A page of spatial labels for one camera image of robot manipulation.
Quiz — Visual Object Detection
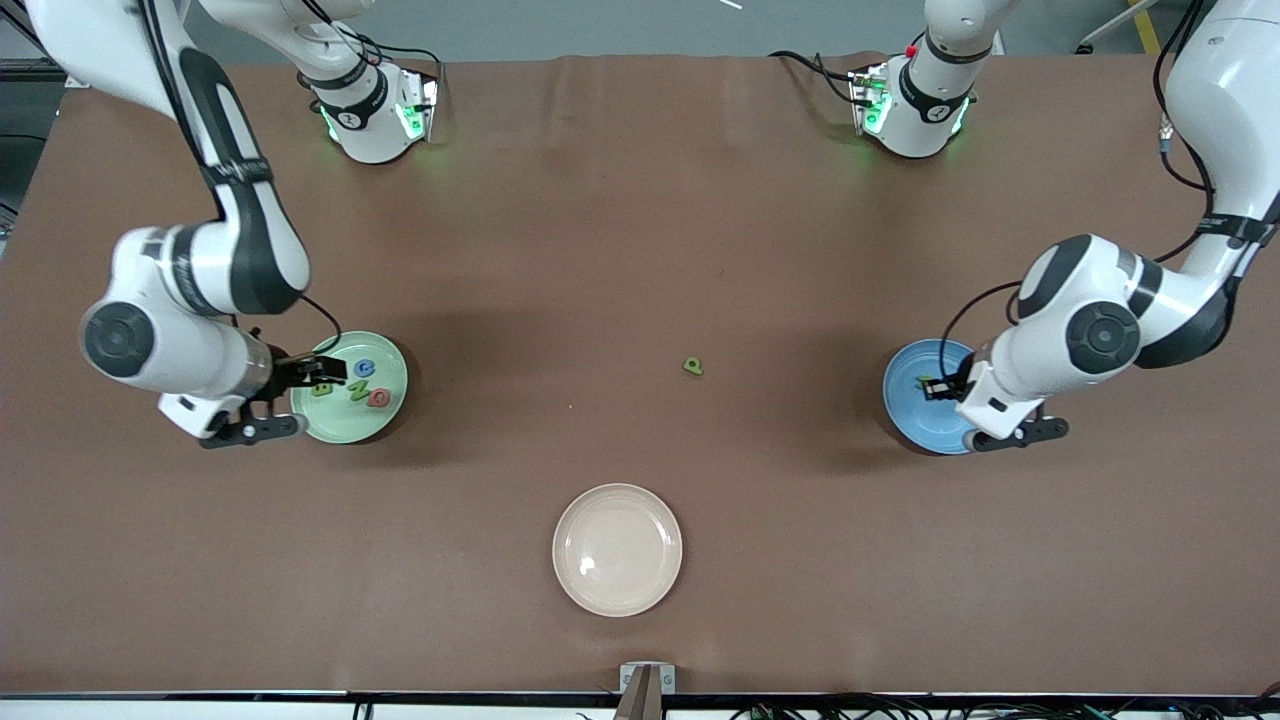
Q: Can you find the blue plate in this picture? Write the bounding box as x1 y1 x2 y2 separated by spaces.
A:
882 339 991 456

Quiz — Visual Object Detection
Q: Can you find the green plate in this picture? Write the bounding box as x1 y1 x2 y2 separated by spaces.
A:
290 331 409 445

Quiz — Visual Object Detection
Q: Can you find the beige plate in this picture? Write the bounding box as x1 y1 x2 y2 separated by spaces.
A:
552 483 684 618

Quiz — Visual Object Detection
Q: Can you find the brown table mat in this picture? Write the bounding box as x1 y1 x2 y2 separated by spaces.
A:
0 52 1280 698

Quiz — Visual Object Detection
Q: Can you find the black right arm base cable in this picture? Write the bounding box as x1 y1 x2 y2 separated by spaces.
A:
300 0 442 67

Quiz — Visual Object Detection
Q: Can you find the black arm base cable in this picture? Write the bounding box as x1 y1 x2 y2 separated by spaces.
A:
768 48 863 106
300 0 442 67

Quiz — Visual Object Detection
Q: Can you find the cable with metal connector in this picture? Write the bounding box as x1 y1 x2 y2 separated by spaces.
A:
1152 0 1217 193

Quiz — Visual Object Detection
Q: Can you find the black left arm base cable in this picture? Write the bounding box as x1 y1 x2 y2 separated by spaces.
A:
768 48 863 106

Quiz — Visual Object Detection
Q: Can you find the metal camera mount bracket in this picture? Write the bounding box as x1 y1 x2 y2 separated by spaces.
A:
615 663 677 720

